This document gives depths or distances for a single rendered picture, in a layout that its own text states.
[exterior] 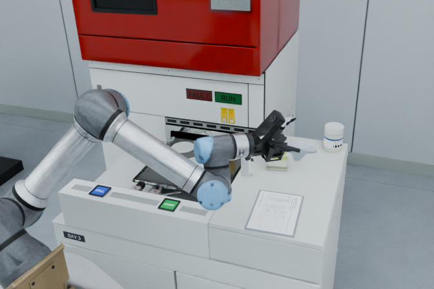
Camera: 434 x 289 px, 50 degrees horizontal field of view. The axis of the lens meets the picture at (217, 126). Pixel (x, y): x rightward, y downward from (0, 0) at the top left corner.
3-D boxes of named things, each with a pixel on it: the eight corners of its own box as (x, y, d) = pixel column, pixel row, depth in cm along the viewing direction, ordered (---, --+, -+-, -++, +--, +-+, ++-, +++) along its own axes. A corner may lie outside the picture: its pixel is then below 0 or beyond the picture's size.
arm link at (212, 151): (194, 165, 136) (191, 136, 135) (228, 160, 139) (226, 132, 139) (201, 168, 128) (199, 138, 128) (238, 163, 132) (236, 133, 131)
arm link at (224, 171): (203, 209, 128) (199, 169, 127) (207, 199, 139) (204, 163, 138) (231, 207, 127) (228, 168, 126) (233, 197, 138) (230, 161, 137)
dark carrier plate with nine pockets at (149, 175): (175, 139, 204) (175, 137, 204) (250, 149, 193) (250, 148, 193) (137, 179, 175) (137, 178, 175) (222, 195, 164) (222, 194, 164)
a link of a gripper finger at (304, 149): (312, 161, 140) (283, 151, 142) (318, 148, 136) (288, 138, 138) (310, 168, 138) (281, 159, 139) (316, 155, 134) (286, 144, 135)
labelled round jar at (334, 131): (324, 142, 182) (326, 120, 178) (343, 144, 180) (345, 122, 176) (321, 150, 176) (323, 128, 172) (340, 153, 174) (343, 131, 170)
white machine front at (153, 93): (103, 133, 227) (90, 55, 209) (264, 159, 201) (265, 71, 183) (99, 137, 224) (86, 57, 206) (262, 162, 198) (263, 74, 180)
